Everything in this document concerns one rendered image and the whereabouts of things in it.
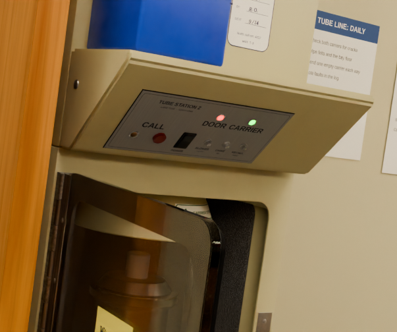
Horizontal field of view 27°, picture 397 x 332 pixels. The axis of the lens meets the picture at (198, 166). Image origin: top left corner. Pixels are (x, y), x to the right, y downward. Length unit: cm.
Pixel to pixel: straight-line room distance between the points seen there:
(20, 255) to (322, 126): 37
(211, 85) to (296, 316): 95
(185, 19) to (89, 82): 11
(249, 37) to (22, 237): 37
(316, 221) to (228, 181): 72
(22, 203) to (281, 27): 41
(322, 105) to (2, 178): 35
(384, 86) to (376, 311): 48
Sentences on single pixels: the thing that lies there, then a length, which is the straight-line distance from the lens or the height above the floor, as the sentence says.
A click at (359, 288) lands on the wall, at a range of 179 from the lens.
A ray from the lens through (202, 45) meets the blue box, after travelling 79.
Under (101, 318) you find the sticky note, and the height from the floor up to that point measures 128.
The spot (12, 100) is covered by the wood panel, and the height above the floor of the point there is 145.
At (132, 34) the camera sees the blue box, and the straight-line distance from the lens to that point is 76.
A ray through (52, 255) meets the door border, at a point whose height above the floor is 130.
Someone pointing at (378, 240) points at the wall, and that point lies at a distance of 180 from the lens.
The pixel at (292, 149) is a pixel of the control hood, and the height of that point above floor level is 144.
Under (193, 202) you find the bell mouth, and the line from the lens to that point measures 97.
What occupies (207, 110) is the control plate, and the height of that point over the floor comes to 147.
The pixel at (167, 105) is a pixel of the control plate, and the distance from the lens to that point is 80.
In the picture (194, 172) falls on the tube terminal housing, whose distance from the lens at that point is 93.
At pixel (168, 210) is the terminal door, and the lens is 61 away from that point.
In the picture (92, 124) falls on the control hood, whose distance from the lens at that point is 79.
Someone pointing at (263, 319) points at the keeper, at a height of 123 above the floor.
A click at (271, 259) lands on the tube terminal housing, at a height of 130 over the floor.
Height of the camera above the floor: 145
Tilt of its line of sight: 3 degrees down
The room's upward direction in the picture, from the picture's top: 8 degrees clockwise
